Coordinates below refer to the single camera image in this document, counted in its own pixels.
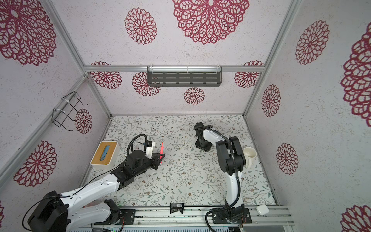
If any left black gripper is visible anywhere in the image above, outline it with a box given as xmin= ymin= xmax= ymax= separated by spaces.
xmin=134 ymin=153 xmax=165 ymax=177

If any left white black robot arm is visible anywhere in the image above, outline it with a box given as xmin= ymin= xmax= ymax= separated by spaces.
xmin=22 ymin=150 xmax=165 ymax=232

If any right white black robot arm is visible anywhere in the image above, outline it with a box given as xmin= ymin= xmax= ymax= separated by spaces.
xmin=194 ymin=125 xmax=246 ymax=218

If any wooden lid tissue box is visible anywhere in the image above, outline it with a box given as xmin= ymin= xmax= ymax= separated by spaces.
xmin=90 ymin=141 xmax=120 ymax=170

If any white ceramic mug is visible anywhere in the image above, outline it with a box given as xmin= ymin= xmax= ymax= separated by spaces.
xmin=243 ymin=147 xmax=257 ymax=169

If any white small puck device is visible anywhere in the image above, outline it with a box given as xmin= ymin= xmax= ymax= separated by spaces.
xmin=256 ymin=204 xmax=270 ymax=216

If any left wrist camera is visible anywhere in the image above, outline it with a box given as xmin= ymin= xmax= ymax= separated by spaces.
xmin=145 ymin=140 xmax=156 ymax=160

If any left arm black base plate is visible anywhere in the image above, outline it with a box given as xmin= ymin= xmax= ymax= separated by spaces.
xmin=94 ymin=209 xmax=136 ymax=226

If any small black clip bracket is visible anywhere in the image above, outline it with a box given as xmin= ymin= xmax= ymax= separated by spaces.
xmin=170 ymin=203 xmax=185 ymax=214

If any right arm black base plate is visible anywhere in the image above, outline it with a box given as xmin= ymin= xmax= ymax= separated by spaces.
xmin=212 ymin=205 xmax=252 ymax=224

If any dark grey wall shelf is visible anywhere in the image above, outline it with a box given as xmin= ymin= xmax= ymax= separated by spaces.
xmin=146 ymin=66 xmax=223 ymax=87

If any black wire wall rack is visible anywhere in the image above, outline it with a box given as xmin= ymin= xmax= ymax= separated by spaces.
xmin=51 ymin=91 xmax=88 ymax=131

